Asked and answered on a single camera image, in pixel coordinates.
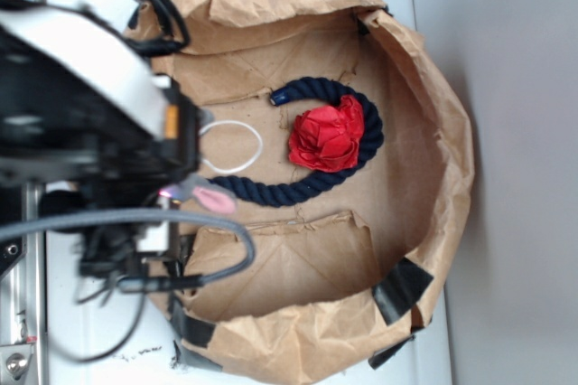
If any black tape strip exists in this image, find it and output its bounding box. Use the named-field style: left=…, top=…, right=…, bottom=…
left=169, top=298, right=216, bottom=349
left=368, top=335, right=415, bottom=371
left=371, top=258, right=434, bottom=325

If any red crumpled paper ball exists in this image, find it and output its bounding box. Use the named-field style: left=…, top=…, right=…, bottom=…
left=288, top=95, right=365, bottom=173

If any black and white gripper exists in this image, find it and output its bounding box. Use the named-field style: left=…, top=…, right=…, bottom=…
left=1, top=0, right=200, bottom=209

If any brown paper bag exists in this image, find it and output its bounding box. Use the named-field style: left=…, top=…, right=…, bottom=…
left=152, top=0, right=474, bottom=384

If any gray cable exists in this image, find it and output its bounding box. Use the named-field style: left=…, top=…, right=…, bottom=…
left=0, top=209, right=256, bottom=289

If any dark blue twisted rope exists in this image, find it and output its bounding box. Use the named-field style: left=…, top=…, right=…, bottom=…
left=208, top=76, right=385, bottom=209

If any aluminum rail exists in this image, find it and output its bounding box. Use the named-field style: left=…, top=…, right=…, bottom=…
left=1, top=0, right=49, bottom=384

